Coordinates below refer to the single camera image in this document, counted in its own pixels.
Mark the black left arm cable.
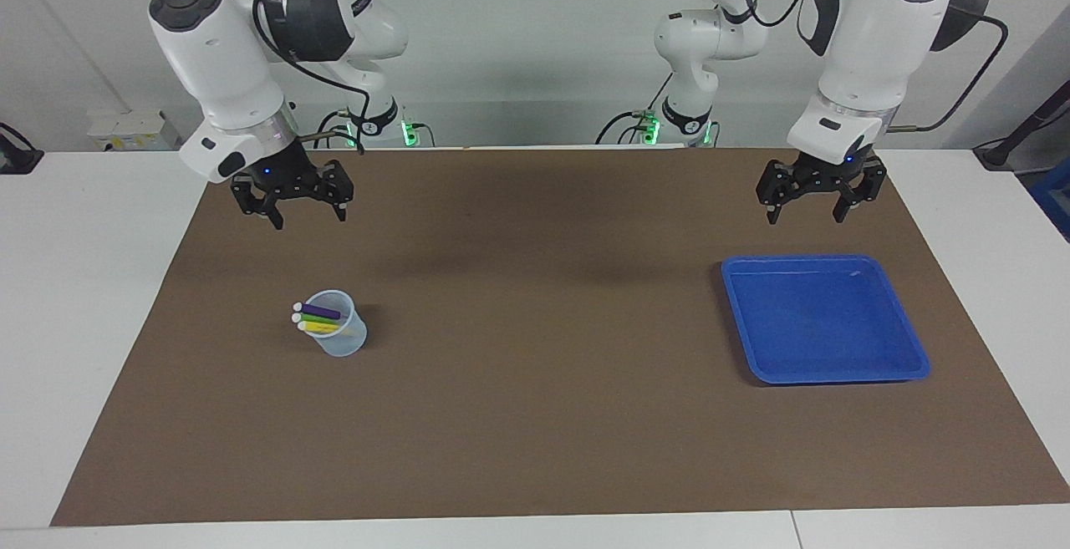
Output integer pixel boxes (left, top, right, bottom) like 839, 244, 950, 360
702, 0, 1010, 134

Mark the blue crate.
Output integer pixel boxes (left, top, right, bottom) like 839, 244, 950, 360
1028, 156, 1070, 242

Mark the translucent plastic cup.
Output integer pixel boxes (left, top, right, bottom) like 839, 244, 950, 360
299, 289, 368, 358

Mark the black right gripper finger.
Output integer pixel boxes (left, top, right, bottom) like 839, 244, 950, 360
316, 160, 355, 222
231, 173, 285, 231

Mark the brown table mat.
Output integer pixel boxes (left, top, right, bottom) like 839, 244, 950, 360
50, 146, 1070, 527

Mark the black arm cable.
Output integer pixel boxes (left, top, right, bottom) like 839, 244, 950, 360
702, 0, 1010, 134
251, 0, 373, 155

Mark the blue plastic tray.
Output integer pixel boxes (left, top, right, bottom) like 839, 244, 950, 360
721, 254, 931, 385

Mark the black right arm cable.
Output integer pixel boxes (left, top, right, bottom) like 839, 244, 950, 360
251, 0, 373, 155

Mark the black base cable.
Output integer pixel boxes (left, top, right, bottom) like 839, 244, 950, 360
595, 111, 649, 146

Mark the black camera stand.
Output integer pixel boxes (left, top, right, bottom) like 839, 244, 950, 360
974, 81, 1070, 172

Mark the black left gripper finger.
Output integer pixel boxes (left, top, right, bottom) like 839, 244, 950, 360
756, 160, 791, 226
833, 158, 888, 225

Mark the white power strip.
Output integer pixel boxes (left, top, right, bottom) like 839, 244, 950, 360
88, 110, 183, 152

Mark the black clamp mount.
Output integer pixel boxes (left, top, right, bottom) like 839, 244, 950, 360
0, 121, 44, 175

